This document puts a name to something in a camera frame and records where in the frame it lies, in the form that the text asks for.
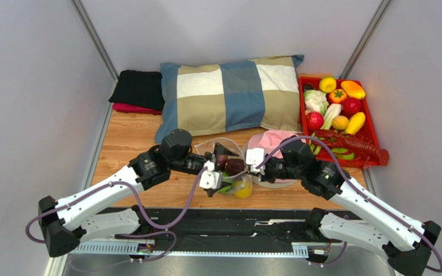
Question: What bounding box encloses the orange yellow mango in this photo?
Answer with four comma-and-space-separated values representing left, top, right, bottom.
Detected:
341, 80, 366, 100

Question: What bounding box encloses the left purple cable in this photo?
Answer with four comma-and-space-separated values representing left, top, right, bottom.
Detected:
25, 165, 210, 265

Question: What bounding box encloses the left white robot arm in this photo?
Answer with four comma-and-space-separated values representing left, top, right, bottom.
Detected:
37, 129, 241, 258

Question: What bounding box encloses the clear dotted zip bag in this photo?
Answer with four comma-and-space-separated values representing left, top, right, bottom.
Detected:
194, 138, 253, 198

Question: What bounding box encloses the purple onion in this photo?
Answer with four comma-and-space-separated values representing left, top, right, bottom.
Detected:
215, 154, 228, 171

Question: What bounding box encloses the red tomato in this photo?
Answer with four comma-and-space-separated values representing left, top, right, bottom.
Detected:
342, 98, 361, 115

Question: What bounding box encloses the checkered blue beige pillow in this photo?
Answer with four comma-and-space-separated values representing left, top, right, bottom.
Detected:
155, 55, 304, 143

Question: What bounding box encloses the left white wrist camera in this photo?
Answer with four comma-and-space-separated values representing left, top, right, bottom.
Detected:
199, 161, 223, 190

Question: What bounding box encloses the dark purple fruit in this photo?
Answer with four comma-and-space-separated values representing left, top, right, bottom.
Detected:
225, 159, 246, 176

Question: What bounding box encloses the yellow banana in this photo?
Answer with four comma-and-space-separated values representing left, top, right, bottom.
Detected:
344, 112, 366, 135

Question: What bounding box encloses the left aluminium frame post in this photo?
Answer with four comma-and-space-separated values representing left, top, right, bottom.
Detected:
70, 0, 119, 83

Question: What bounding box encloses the green watermelon ball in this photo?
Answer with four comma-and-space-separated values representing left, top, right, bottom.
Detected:
218, 174, 234, 193

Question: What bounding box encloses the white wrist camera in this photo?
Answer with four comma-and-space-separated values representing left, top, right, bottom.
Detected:
199, 161, 223, 190
245, 148, 265, 175

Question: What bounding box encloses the yellow apple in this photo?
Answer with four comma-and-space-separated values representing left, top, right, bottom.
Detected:
233, 181, 253, 198

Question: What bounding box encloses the red plastic tray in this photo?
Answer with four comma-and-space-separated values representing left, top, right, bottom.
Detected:
299, 76, 381, 167

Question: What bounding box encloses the orange persimmon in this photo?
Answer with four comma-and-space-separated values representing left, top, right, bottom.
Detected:
327, 89, 348, 104

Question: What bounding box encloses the right aluminium frame post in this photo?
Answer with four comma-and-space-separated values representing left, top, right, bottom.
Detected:
339, 0, 394, 79

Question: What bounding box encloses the white radish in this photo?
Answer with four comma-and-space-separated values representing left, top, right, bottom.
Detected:
313, 103, 343, 144

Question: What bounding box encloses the orange small fruit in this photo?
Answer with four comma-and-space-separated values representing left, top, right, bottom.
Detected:
331, 116, 349, 131

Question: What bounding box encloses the red apple lower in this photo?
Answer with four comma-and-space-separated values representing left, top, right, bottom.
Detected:
306, 112, 325, 131

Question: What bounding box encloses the red toy lobster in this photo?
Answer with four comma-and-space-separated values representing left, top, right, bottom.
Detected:
315, 130, 390, 169

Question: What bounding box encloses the yellow lemon top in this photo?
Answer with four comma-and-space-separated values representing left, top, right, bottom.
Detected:
319, 76, 337, 94

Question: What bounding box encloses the black folded cloth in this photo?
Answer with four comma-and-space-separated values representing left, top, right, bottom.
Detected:
109, 70, 165, 112

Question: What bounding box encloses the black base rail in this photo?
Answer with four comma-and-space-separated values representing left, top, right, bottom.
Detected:
106, 206, 361, 254

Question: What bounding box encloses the pink bucket hat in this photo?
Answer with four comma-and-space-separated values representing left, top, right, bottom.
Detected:
242, 130, 297, 189

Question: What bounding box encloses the pink folded cloth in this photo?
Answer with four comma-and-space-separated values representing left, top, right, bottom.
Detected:
112, 103, 162, 115

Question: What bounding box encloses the purple cable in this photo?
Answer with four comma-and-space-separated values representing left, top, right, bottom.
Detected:
254, 135, 442, 273
25, 165, 210, 265

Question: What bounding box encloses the green lime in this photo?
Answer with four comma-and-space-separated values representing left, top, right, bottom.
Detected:
331, 147, 355, 160

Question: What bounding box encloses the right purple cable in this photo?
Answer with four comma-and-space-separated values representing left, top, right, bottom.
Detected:
254, 135, 442, 273

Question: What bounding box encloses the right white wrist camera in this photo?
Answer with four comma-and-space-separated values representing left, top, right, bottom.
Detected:
245, 148, 265, 175

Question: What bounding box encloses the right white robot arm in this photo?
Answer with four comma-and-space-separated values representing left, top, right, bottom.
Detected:
246, 136, 442, 275

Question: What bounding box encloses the aluminium frame post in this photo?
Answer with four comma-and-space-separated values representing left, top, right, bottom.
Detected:
339, 0, 394, 79
70, 0, 119, 83

